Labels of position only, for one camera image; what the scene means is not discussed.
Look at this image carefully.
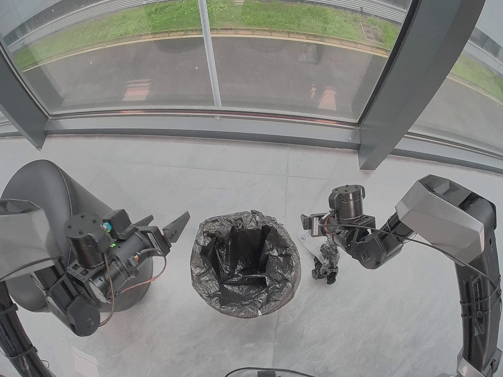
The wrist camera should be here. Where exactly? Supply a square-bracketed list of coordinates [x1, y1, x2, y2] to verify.
[101, 209, 137, 239]
[300, 212, 329, 239]

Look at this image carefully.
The black plastic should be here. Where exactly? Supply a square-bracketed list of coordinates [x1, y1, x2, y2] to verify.
[311, 241, 341, 286]

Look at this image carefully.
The black plastic bag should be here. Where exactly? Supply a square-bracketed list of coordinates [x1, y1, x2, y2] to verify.
[190, 209, 302, 319]

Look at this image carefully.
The dark grey round chair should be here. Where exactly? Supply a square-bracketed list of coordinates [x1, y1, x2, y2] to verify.
[0, 159, 155, 314]

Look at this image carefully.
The window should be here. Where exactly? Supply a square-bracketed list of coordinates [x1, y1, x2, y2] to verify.
[0, 0, 503, 176]

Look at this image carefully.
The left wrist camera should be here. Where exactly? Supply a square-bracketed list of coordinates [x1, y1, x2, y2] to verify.
[101, 209, 137, 239]

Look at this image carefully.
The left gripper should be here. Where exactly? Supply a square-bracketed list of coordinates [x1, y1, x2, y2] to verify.
[103, 210, 191, 287]

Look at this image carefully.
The black cable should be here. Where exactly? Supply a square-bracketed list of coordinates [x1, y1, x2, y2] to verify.
[338, 225, 500, 290]

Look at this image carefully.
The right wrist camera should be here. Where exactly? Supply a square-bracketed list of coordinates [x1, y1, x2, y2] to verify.
[300, 212, 329, 239]

